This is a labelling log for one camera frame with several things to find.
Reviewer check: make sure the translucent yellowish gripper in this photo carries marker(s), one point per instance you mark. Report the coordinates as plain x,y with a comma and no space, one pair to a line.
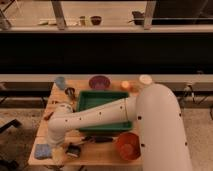
58,155

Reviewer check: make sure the blue sponge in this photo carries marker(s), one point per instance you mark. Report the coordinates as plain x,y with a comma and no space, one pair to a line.
42,151

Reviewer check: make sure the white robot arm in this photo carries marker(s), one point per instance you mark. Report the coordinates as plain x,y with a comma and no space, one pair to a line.
162,136

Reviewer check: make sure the metal measuring cup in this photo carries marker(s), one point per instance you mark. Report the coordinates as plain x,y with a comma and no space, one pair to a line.
70,92

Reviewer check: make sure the blue plastic cup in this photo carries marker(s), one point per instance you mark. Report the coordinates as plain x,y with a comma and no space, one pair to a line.
60,82

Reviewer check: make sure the white paper cup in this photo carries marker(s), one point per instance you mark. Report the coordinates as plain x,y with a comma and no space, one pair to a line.
145,79

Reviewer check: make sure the wooden table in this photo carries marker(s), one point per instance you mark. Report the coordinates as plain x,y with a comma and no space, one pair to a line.
92,153

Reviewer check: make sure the green plastic tray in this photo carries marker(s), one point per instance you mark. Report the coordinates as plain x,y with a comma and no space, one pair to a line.
90,99

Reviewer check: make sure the red plastic bowl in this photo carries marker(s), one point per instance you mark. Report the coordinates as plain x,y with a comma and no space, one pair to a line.
127,146

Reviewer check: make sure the purple bowl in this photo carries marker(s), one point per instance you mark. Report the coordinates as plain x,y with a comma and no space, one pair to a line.
99,82

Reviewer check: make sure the small orange ball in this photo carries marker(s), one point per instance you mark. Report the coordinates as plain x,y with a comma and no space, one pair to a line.
125,85

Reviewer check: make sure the dark red background bowl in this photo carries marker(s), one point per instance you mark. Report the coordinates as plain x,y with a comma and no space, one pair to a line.
96,20

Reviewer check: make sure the dark background pot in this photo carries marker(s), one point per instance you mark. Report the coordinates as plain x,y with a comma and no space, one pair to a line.
138,17

